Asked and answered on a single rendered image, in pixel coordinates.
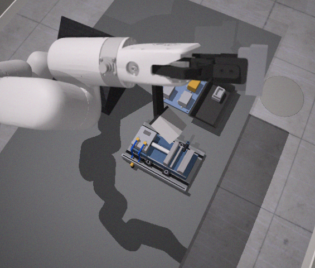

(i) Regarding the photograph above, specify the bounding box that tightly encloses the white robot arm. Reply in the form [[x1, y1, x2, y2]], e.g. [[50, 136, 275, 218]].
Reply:
[[0, 37, 187, 144]]

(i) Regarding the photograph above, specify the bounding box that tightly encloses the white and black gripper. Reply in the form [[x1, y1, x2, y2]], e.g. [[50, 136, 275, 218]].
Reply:
[[117, 37, 248, 88]]

